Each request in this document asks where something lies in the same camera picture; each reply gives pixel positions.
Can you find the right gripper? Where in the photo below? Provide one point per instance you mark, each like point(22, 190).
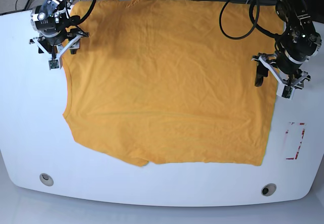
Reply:
point(57, 33)

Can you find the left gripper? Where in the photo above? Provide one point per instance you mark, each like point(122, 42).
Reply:
point(284, 64)

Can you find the orange yellow t-shirt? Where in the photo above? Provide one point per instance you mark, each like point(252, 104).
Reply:
point(157, 81)

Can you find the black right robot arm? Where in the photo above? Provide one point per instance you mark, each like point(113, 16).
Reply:
point(50, 6)

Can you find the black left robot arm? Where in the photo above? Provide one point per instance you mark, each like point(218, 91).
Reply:
point(294, 14)

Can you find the red tape marker rectangle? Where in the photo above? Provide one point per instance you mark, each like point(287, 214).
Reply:
point(293, 140)

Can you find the right table grommet hole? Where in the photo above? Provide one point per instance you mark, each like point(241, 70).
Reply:
point(268, 190)

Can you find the table grommet hole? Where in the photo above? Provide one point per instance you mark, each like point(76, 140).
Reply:
point(268, 190)
point(46, 179)

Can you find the left table grommet hole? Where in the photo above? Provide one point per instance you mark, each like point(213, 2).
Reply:
point(46, 179)

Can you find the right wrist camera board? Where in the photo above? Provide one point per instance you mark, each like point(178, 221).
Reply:
point(55, 64)

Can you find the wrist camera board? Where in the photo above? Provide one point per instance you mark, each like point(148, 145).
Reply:
point(55, 64)
point(285, 91)

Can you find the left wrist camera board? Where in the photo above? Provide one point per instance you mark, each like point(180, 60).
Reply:
point(285, 91)

